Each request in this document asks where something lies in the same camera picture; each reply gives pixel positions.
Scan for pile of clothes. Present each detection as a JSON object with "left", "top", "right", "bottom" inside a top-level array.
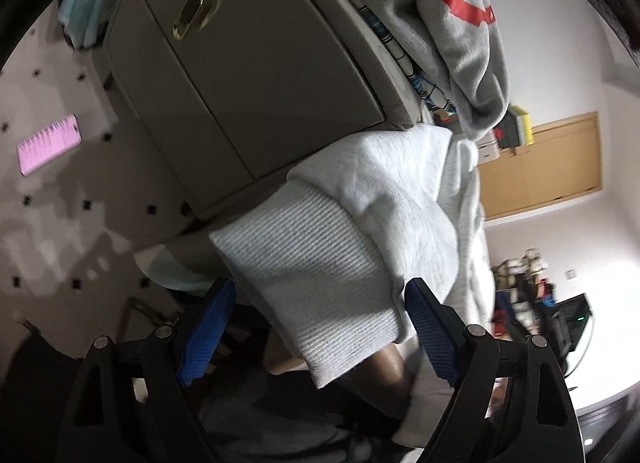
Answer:
[{"left": 340, "top": 0, "right": 511, "bottom": 139}]

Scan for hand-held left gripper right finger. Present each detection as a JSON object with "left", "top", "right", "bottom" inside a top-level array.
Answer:
[{"left": 405, "top": 277, "right": 586, "bottom": 463}]

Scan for pink comb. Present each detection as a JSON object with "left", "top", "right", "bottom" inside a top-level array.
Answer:
[{"left": 16, "top": 114, "right": 82, "bottom": 176}]

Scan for white drawer desk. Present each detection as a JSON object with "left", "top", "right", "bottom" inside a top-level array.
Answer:
[{"left": 492, "top": 248, "right": 558, "bottom": 339}]

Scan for light grey sweatshirt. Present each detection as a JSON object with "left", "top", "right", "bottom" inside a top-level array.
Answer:
[{"left": 207, "top": 123, "right": 496, "bottom": 449}]

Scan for yellow shoe box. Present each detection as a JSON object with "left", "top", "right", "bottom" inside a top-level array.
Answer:
[{"left": 509, "top": 104, "right": 535, "bottom": 145}]

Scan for person's leg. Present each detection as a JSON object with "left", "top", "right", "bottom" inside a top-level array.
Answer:
[{"left": 265, "top": 343, "right": 418, "bottom": 414}]

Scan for beige nightstand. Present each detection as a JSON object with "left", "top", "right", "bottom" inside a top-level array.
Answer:
[{"left": 92, "top": 0, "right": 426, "bottom": 221}]

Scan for black refrigerator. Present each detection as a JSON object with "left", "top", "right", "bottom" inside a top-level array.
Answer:
[{"left": 575, "top": 388, "right": 638, "bottom": 463}]

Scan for person's grey shorts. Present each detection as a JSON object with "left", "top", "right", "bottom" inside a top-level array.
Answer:
[{"left": 197, "top": 373, "right": 371, "bottom": 463}]

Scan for wooden door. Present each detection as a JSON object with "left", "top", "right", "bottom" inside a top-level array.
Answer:
[{"left": 477, "top": 112, "right": 603, "bottom": 221}]

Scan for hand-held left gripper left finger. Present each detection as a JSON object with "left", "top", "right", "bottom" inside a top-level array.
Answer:
[{"left": 55, "top": 277, "right": 238, "bottom": 463}]

